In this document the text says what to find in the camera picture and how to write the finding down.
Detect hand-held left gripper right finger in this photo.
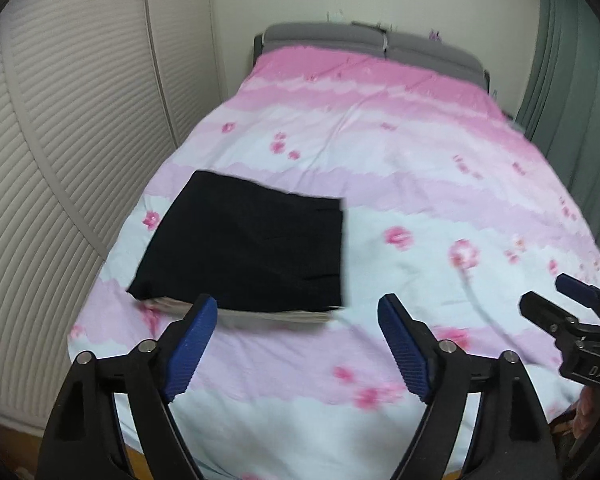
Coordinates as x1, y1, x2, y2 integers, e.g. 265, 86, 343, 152
377, 293, 565, 480

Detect beige folded cloth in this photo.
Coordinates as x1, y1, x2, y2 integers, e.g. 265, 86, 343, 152
139, 296, 343, 330

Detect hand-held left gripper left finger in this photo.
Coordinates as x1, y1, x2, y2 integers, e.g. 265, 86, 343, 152
39, 294, 219, 480

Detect black pants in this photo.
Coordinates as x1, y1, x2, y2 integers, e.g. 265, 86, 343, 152
126, 170, 350, 313

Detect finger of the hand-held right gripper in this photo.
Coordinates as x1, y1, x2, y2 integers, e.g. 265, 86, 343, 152
555, 273, 600, 313
518, 290, 583, 338

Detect grey bed headboard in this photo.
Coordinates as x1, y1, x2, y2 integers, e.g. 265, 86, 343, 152
253, 21, 492, 95

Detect pink floral blanket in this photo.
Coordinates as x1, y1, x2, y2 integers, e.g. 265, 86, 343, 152
67, 45, 600, 480

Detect green curtain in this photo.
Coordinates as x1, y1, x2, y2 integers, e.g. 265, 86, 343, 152
514, 0, 600, 256

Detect white louvered wardrobe doors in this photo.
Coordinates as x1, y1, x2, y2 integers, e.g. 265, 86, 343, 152
0, 0, 231, 423

